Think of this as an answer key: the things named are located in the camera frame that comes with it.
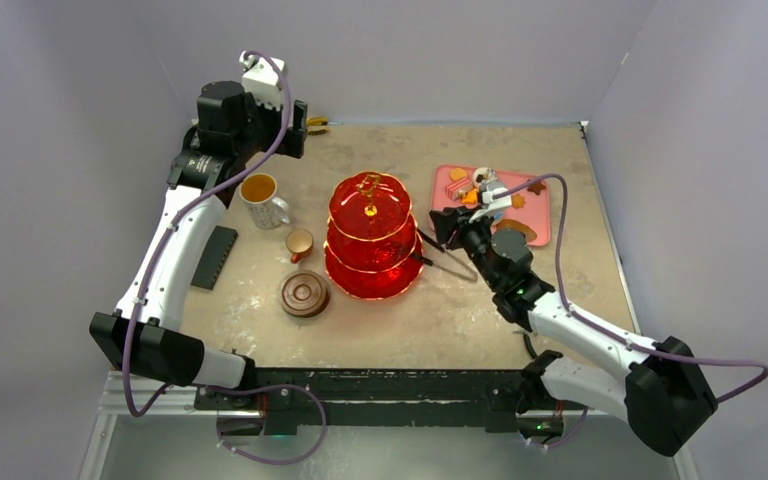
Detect pink serving tray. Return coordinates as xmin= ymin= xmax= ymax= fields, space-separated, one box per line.
xmin=430 ymin=164 xmax=551 ymax=247

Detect black serving tongs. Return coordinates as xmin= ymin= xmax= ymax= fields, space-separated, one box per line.
xmin=410 ymin=229 xmax=479 ymax=284

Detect red three-tier cake stand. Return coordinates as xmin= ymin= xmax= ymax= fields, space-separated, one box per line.
xmin=324 ymin=171 xmax=423 ymax=300

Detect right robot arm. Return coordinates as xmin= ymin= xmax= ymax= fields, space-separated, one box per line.
xmin=429 ymin=207 xmax=719 ymax=457

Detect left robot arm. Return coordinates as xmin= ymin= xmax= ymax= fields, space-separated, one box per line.
xmin=89 ymin=80 xmax=306 ymax=409

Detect white mug with tea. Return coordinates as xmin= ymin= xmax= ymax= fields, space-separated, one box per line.
xmin=239 ymin=173 xmax=290 ymax=229

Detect orange duck pastry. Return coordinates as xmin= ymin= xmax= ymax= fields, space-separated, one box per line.
xmin=460 ymin=189 xmax=480 ymax=205

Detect pink layered cake slice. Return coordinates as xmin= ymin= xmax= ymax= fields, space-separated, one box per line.
xmin=444 ymin=177 xmax=473 ymax=201

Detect round orange cookie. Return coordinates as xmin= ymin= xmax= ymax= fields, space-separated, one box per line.
xmin=449 ymin=168 xmax=470 ymax=183

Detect white chocolate-drizzled donut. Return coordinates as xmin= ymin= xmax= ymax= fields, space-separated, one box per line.
xmin=471 ymin=167 xmax=498 ymax=189

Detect flower-shaped orange cookie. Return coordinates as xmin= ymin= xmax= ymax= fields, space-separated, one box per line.
xmin=509 ymin=194 xmax=526 ymax=209

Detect brown bread roll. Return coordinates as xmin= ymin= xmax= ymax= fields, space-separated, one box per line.
xmin=496 ymin=218 xmax=538 ymax=244

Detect brown star cookie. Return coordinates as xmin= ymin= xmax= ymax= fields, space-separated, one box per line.
xmin=526 ymin=180 xmax=548 ymax=196

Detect small copper cup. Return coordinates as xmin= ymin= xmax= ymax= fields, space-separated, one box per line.
xmin=285 ymin=229 xmax=314 ymax=264

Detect round brown wooden lid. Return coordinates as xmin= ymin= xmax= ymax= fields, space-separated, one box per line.
xmin=278 ymin=270 xmax=331 ymax=318

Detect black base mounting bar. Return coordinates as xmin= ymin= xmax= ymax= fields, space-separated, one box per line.
xmin=194 ymin=367 xmax=559 ymax=435

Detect yellow-handled pliers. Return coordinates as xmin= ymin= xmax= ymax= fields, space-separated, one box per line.
xmin=306 ymin=116 xmax=330 ymax=136

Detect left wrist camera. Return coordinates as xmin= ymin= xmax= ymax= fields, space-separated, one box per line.
xmin=239 ymin=50 xmax=287 ymax=110

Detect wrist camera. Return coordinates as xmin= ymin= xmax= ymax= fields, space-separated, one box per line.
xmin=469 ymin=180 xmax=512 ymax=224
xmin=239 ymin=50 xmax=287 ymax=110

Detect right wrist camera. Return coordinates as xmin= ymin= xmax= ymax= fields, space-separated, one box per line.
xmin=469 ymin=180 xmax=512 ymax=224

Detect black-handled pliers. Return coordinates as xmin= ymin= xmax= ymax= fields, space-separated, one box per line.
xmin=522 ymin=332 xmax=538 ymax=360

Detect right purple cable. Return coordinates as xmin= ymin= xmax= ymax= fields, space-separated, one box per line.
xmin=503 ymin=173 xmax=768 ymax=453

